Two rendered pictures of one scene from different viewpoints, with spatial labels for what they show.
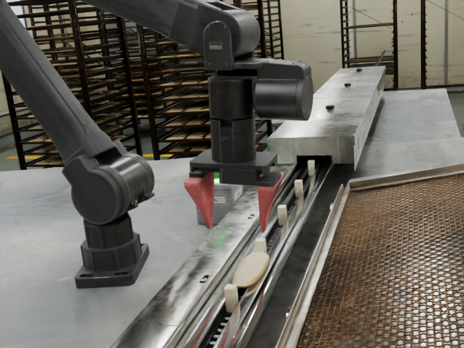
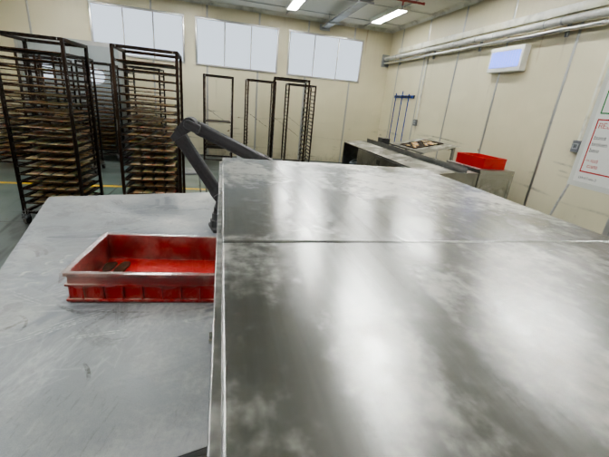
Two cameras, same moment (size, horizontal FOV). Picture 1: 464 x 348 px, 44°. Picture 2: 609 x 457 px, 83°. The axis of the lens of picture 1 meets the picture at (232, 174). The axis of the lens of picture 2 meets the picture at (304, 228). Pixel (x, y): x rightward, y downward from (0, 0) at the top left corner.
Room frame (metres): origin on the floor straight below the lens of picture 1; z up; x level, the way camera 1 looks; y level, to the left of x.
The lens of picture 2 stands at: (-0.75, 0.71, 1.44)
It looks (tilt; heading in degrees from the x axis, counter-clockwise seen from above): 20 degrees down; 327
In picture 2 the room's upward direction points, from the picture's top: 6 degrees clockwise
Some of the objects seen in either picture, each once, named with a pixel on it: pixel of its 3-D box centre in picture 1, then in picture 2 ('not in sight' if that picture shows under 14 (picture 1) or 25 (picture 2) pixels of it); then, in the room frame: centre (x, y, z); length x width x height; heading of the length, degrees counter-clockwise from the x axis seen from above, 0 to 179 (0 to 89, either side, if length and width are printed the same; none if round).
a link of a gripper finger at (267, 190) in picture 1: (253, 197); not in sight; (0.71, -0.02, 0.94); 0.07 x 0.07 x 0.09; 71
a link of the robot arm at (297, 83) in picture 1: (262, 69); not in sight; (0.71, -0.05, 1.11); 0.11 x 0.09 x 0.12; 67
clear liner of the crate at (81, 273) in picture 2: not in sight; (161, 264); (0.39, 0.53, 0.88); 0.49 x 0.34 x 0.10; 67
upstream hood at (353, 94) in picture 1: (345, 100); not in sight; (1.73, -0.36, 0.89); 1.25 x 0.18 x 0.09; 161
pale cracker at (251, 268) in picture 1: (251, 266); not in sight; (0.69, -0.01, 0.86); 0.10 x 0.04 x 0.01; 161
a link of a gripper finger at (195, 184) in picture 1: (217, 195); not in sight; (0.73, 0.02, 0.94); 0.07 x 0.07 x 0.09; 71
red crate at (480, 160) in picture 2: not in sight; (479, 160); (1.92, -3.65, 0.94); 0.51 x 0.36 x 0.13; 165
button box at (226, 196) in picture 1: (221, 206); not in sight; (0.98, 0.02, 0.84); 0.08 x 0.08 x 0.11; 71
